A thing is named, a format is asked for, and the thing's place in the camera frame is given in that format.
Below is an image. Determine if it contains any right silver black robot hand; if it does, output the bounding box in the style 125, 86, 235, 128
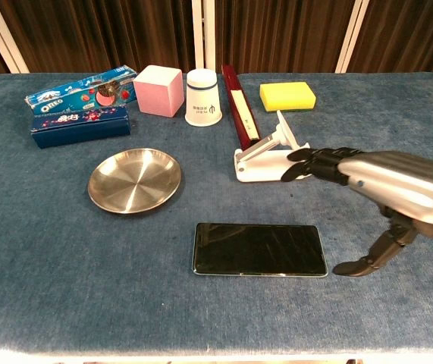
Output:
281, 147, 433, 278

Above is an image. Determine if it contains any black smartphone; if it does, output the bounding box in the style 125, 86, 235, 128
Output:
191, 222, 329, 278

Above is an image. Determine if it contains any white folding phone stand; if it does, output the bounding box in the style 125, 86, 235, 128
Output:
233, 110, 312, 184

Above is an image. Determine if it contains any yellow sponge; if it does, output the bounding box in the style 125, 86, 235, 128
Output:
259, 81, 317, 113

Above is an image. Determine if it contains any dark red long box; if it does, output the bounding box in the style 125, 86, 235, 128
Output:
221, 64, 262, 151

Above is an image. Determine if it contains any white paper cup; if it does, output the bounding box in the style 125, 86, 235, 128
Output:
184, 68, 224, 127

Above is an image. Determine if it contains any pink cube block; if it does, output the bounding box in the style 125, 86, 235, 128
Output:
133, 64, 185, 118

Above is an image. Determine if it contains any round stainless steel plate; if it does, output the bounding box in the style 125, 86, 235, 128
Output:
87, 148, 183, 216

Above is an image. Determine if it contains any blue table cloth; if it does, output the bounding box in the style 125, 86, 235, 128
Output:
0, 72, 433, 354

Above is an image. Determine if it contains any dark blue floral box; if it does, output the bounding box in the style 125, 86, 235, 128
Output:
30, 105, 133, 149

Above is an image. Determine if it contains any light blue Oreo box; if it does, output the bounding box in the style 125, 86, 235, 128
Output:
24, 65, 139, 115

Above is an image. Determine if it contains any dark brown curtain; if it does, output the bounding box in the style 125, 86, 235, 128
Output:
0, 0, 433, 80

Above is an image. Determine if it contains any white frame post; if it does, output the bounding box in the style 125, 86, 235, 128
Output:
191, 0, 216, 74
334, 0, 370, 74
0, 0, 30, 74

